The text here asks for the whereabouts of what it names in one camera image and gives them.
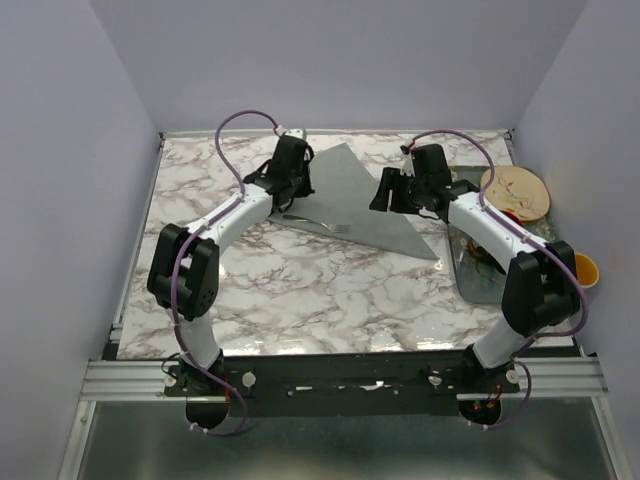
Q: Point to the black mounting base bar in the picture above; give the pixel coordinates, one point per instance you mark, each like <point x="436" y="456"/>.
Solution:
<point x="439" y="383"/>

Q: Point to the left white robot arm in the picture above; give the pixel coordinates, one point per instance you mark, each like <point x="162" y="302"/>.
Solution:
<point x="184" y="275"/>

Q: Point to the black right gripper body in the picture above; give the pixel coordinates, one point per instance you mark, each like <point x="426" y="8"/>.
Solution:
<point x="415" y="190"/>

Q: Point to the silver fork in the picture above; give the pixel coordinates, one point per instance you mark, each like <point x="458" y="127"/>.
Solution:
<point x="335" y="228"/>

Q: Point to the floral blue tray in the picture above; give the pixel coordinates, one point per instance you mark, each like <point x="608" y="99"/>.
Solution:
<point x="478" y="277"/>

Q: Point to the beige floral plate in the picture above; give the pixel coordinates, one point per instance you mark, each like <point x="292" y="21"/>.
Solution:
<point x="520" y="192"/>

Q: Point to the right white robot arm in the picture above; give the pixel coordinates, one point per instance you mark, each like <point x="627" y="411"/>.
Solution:
<point x="540" y="289"/>

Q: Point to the aluminium frame rail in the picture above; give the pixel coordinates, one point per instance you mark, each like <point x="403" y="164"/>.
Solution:
<point x="566" y="377"/>

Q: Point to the white mug yellow inside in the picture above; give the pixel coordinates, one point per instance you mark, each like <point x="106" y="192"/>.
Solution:
<point x="587" y="271"/>

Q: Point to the grey cloth napkin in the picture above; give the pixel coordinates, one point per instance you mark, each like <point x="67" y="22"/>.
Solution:
<point x="344" y="189"/>

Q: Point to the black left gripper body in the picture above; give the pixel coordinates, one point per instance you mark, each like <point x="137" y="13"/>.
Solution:
<point x="295" y="180"/>

